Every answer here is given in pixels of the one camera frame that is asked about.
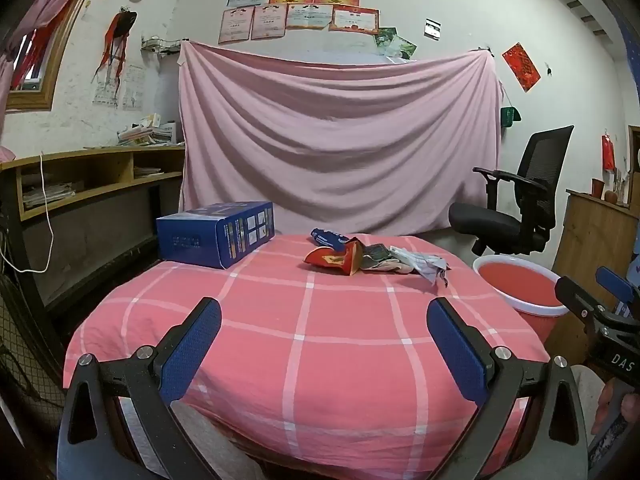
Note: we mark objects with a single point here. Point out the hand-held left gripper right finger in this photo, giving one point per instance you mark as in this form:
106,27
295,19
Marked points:
455,350

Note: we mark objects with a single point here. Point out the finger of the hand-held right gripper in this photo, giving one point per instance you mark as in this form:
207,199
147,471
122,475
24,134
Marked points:
616,282
577,302

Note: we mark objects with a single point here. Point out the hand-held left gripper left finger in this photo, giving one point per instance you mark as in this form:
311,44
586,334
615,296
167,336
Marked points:
192,350

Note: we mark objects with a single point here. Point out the red bucket with white rim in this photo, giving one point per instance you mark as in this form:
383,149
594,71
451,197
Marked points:
515,285

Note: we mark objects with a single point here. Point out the white paper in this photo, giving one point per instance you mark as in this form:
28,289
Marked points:
425,262

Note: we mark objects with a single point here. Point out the grey wrapper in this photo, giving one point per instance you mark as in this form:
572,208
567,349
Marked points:
382,259

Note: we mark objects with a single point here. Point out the red snack packet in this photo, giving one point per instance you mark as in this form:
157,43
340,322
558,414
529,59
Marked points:
330,260

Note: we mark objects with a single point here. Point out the blue wrapper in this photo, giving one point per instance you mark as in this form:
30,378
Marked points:
325,236

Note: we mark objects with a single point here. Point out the person's right hand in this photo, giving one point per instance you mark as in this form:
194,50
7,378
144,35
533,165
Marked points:
631,407

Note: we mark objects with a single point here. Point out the wooden cabinet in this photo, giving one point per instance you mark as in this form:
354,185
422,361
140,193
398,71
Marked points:
590,240

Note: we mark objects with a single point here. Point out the red round object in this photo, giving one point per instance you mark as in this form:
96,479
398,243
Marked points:
612,196

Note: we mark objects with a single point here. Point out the red cup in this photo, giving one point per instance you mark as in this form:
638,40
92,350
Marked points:
597,187

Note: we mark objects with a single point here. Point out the blue cardboard box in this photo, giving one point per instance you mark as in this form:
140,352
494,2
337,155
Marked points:
200,240

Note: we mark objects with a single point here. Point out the dark framed picture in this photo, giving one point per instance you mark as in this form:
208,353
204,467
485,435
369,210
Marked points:
635,160

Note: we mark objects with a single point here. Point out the black office chair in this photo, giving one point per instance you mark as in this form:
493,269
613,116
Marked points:
480,220

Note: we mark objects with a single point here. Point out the small red hanging ornament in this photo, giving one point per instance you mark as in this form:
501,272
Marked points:
608,152

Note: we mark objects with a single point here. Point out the pink plaid tablecloth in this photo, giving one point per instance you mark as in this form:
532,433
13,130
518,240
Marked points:
325,335

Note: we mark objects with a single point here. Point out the wooden shelf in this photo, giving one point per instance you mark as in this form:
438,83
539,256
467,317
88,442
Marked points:
100,160

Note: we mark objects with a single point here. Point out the pile of newspapers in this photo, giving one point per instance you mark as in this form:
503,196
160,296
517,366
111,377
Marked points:
47,195

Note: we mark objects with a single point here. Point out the stack of papers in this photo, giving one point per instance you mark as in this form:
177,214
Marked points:
150,132

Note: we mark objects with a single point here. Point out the red paper poster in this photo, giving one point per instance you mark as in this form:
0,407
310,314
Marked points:
521,66

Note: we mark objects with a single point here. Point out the hanging pink sheet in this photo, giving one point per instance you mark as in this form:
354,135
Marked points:
340,135

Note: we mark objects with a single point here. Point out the green photo print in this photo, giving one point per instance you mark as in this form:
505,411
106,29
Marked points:
405,47
384,37

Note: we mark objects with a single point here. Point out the small black white photo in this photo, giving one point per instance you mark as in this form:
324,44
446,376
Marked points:
432,28

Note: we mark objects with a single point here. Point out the red hanging tassel ornament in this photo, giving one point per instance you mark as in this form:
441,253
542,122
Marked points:
112,35

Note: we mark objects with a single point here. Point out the wall calendar sheet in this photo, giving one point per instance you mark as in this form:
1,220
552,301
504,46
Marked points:
133,87
106,90

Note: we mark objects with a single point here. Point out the wooden window frame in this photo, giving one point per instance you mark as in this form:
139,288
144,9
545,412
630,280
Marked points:
60,55

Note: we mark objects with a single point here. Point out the group of wall certificates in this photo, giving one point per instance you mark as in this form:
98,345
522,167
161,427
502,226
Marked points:
300,10

